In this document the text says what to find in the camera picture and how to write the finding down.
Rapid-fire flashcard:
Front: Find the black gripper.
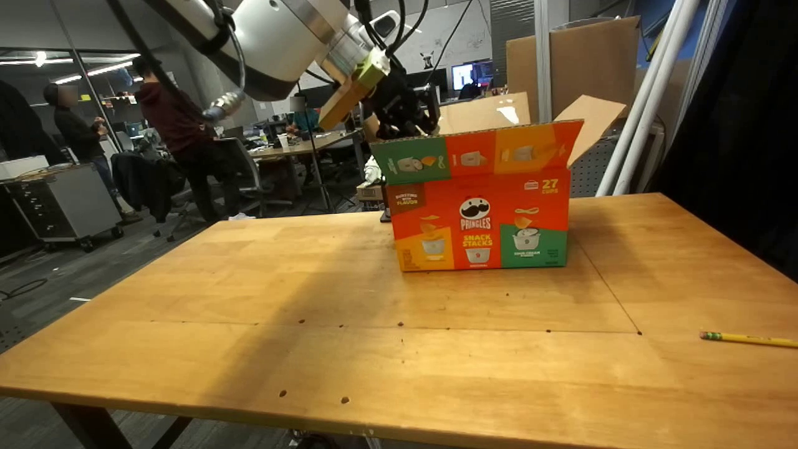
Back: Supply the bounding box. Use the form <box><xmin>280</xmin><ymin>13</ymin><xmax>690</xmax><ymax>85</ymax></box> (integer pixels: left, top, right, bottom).
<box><xmin>367</xmin><ymin>72</ymin><xmax>441</xmax><ymax>139</ymax></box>

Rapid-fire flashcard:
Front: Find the orange Pringles cardboard box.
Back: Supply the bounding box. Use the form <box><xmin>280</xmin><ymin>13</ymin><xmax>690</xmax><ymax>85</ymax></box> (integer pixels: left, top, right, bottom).
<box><xmin>362</xmin><ymin>90</ymin><xmax>632</xmax><ymax>278</ymax></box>

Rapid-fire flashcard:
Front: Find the lit computer monitor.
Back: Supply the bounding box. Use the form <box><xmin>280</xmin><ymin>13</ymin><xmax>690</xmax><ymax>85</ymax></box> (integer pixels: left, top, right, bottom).
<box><xmin>448</xmin><ymin>58</ymin><xmax>500</xmax><ymax>93</ymax></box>

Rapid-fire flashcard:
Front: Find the person in teal shirt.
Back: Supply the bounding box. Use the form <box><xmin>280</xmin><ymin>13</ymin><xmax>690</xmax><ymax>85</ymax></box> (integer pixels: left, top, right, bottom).
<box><xmin>290</xmin><ymin>95</ymin><xmax>324</xmax><ymax>143</ymax></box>

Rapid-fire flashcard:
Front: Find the grey metal column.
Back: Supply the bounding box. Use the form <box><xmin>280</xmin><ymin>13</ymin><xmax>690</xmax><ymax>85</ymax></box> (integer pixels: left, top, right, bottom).
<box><xmin>532</xmin><ymin>0</ymin><xmax>557</xmax><ymax>127</ymax></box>

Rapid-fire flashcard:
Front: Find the large brown cardboard sheet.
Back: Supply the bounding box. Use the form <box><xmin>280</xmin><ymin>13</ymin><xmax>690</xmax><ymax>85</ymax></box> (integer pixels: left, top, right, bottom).
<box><xmin>504</xmin><ymin>15</ymin><xmax>643</xmax><ymax>129</ymax></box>

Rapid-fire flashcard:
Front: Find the person in maroon shirt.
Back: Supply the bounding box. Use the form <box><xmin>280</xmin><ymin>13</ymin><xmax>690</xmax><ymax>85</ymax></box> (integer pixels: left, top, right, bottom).
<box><xmin>130</xmin><ymin>56</ymin><xmax>254</xmax><ymax>228</ymax></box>

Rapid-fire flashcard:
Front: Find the white pipe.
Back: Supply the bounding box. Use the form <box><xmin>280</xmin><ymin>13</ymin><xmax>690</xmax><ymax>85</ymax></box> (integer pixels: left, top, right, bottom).
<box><xmin>610</xmin><ymin>0</ymin><xmax>736</xmax><ymax>201</ymax></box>
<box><xmin>594</xmin><ymin>0</ymin><xmax>706</xmax><ymax>201</ymax></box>

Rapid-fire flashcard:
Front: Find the person in dark top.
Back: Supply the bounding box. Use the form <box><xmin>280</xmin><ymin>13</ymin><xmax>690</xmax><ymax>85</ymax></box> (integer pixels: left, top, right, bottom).
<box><xmin>39</xmin><ymin>81</ymin><xmax>139</xmax><ymax>223</ymax></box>

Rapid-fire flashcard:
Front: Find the black curtain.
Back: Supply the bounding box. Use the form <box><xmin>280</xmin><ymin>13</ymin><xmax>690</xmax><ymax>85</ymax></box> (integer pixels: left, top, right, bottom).
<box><xmin>653</xmin><ymin>0</ymin><xmax>798</xmax><ymax>284</ymax></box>

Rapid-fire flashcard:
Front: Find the grey rolling cart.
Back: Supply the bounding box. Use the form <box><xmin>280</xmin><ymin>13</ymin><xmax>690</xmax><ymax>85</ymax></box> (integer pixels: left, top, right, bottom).
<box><xmin>0</xmin><ymin>159</ymin><xmax>127</xmax><ymax>249</ymax></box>

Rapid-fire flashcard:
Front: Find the yellow pencil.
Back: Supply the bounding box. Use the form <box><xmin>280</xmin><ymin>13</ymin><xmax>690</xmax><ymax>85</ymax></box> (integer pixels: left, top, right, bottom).
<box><xmin>699</xmin><ymin>329</ymin><xmax>798</xmax><ymax>351</ymax></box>

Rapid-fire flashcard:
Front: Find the wood and green camera mount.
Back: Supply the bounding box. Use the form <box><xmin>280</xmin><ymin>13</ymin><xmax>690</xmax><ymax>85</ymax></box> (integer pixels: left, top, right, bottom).
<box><xmin>316</xmin><ymin>46</ymin><xmax>392</xmax><ymax>133</ymax></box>

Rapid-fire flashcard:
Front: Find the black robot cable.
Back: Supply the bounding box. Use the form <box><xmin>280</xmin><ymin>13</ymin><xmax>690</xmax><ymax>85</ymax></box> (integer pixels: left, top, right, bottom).
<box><xmin>355</xmin><ymin>0</ymin><xmax>435</xmax><ymax>56</ymax></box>

